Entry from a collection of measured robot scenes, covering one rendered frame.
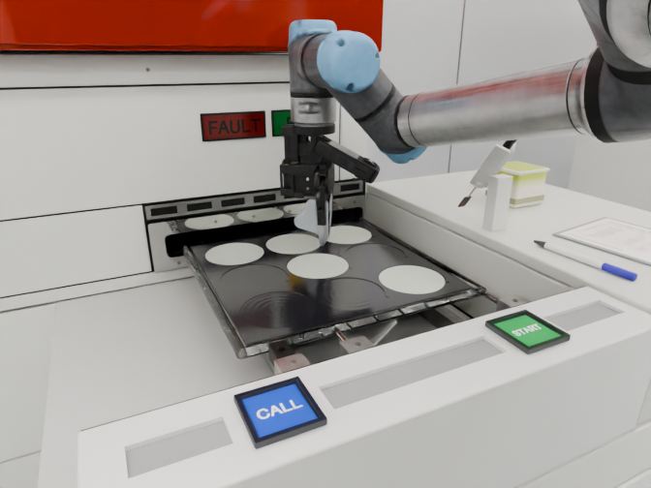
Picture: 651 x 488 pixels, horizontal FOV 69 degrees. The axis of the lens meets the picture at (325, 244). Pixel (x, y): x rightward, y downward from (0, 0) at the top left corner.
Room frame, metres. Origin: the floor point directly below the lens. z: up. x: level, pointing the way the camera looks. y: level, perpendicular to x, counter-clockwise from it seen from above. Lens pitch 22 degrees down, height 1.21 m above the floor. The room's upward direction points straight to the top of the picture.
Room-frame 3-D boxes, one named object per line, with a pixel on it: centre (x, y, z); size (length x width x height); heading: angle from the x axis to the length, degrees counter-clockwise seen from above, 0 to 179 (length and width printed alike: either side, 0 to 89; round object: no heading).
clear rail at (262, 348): (0.54, -0.07, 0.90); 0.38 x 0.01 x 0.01; 116
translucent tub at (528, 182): (0.84, -0.35, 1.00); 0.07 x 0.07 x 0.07; 26
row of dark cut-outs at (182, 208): (0.89, 0.12, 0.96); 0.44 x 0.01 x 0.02; 116
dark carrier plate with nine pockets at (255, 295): (0.70, 0.01, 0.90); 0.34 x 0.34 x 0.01; 26
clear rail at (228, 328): (0.62, 0.17, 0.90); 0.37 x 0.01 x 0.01; 26
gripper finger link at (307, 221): (0.78, 0.03, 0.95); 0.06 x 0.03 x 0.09; 80
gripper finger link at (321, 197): (0.77, 0.01, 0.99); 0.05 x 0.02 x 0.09; 170
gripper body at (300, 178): (0.80, 0.03, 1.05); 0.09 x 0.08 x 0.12; 80
